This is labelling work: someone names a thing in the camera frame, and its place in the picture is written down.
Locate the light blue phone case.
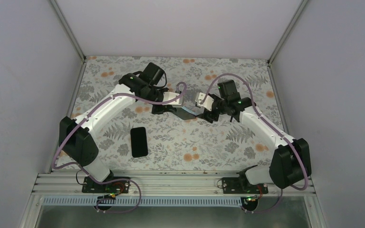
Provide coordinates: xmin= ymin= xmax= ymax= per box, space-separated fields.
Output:
xmin=175 ymin=106 xmax=199 ymax=122

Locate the black phone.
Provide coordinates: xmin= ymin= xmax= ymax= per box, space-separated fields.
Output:
xmin=130 ymin=127 xmax=148 ymax=158

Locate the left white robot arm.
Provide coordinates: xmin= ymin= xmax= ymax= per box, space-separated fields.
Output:
xmin=55 ymin=63 xmax=187 ymax=192

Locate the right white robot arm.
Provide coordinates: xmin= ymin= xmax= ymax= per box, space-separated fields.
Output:
xmin=195 ymin=80 xmax=311 ymax=193

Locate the floral patterned table mat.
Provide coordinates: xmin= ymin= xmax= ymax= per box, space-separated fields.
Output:
xmin=72 ymin=56 xmax=282 ymax=171

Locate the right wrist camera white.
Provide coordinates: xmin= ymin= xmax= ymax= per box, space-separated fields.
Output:
xmin=195 ymin=92 xmax=214 ymax=111

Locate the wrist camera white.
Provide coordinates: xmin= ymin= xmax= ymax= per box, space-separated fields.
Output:
xmin=163 ymin=92 xmax=183 ymax=107
xmin=195 ymin=92 xmax=214 ymax=111

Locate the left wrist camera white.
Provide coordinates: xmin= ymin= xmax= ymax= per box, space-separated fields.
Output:
xmin=163 ymin=92 xmax=183 ymax=107

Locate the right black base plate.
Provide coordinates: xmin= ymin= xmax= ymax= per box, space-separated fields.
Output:
xmin=216 ymin=177 xmax=269 ymax=194

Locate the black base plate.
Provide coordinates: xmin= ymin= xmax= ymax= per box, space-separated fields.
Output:
xmin=81 ymin=177 xmax=130 ymax=195
xmin=216 ymin=177 xmax=269 ymax=194

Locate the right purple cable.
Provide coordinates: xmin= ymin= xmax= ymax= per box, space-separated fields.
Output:
xmin=201 ymin=73 xmax=309 ymax=191

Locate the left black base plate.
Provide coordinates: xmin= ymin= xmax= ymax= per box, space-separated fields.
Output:
xmin=81 ymin=177 xmax=130 ymax=195

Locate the aluminium rail base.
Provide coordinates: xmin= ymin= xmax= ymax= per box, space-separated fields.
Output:
xmin=20 ymin=171 xmax=326 ymax=228

